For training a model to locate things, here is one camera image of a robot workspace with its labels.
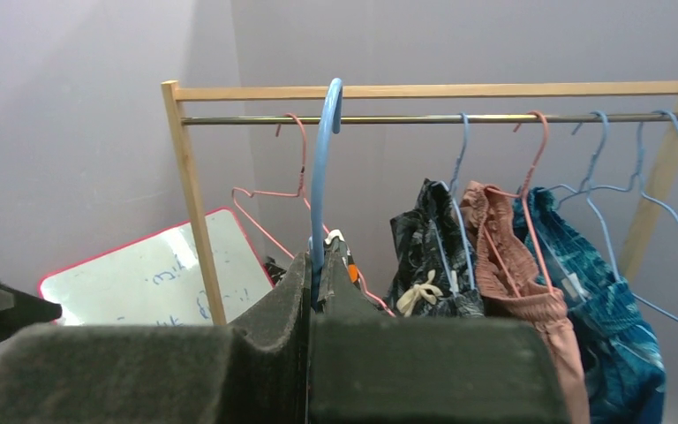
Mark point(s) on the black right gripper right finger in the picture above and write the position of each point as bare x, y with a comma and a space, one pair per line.
367, 367

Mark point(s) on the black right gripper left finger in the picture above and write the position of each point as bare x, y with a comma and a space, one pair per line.
252, 370

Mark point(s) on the orange camouflage shorts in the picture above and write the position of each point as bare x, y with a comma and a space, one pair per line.
335, 242

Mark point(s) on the blue wire hanger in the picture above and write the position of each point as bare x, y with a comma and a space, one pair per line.
330, 123
638, 176

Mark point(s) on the dark leaf-pattern shorts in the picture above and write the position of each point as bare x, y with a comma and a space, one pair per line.
434, 275

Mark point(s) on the pink shorts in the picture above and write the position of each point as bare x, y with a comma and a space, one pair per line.
506, 276

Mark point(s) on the pink hanger holding shorts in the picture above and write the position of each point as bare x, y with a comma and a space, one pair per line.
524, 194

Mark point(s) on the teal patterned shorts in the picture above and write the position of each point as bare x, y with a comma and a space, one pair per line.
624, 374

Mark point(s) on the blue hanger holding teal shorts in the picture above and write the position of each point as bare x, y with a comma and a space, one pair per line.
588, 186

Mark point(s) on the pink-framed whiteboard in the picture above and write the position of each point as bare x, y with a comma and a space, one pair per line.
156, 280

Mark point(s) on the metal rack rod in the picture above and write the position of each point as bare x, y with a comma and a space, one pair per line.
437, 119

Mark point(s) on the pink wire hanger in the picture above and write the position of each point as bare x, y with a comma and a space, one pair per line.
299, 194

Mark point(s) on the empty blue wire hanger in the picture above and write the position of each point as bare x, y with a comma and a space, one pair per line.
638, 176

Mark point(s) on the wooden clothes rack frame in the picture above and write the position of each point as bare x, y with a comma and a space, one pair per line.
175, 98

